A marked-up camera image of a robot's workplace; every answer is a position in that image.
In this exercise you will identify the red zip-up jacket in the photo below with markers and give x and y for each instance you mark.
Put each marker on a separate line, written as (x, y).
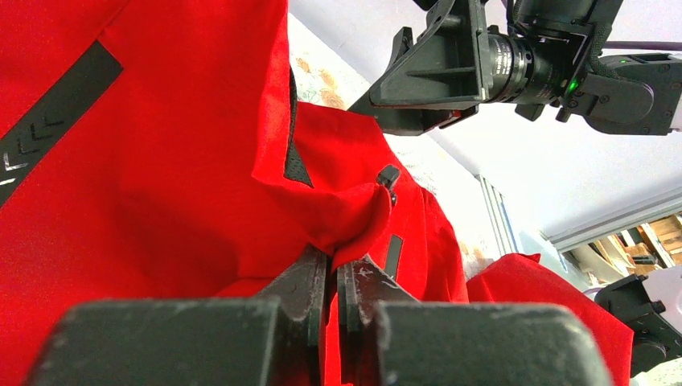
(156, 149)

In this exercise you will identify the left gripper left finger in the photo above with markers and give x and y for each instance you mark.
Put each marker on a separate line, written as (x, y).
(275, 337)

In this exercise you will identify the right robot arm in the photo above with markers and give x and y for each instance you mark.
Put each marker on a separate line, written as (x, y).
(638, 95)

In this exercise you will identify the aluminium frame rail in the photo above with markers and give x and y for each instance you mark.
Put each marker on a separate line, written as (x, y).
(511, 238)

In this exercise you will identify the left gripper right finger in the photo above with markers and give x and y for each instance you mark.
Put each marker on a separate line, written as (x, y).
(388, 337)

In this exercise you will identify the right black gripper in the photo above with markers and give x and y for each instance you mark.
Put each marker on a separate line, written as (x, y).
(459, 61)

